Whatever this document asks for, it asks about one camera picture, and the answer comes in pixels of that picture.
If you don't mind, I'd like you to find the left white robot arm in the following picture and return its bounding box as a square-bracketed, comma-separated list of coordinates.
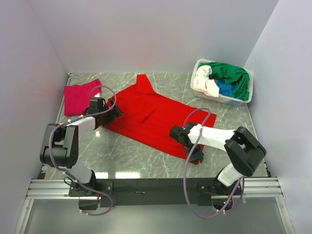
[39, 97, 123, 196]

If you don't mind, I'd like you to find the red t-shirt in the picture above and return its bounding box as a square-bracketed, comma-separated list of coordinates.
[105, 74, 216, 159]

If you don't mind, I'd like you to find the blue t-shirt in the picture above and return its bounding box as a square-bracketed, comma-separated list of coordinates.
[216, 80, 241, 99]

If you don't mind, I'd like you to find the folded magenta t-shirt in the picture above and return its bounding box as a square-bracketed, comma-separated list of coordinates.
[63, 79, 102, 117]

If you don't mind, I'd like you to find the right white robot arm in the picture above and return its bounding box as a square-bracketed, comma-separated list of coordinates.
[169, 122, 267, 195]

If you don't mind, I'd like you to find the green t-shirt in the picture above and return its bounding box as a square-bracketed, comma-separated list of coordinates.
[199, 62, 250, 101]

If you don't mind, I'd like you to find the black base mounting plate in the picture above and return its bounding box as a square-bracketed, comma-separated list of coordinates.
[69, 178, 242, 210]

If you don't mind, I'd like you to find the white t-shirt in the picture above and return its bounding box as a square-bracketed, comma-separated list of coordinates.
[193, 65, 219, 98]

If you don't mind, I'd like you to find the white plastic laundry basket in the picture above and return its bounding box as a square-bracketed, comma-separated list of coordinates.
[190, 59, 254, 106]

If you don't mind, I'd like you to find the aluminium frame rail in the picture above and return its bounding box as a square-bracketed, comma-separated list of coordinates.
[26, 177, 283, 200]

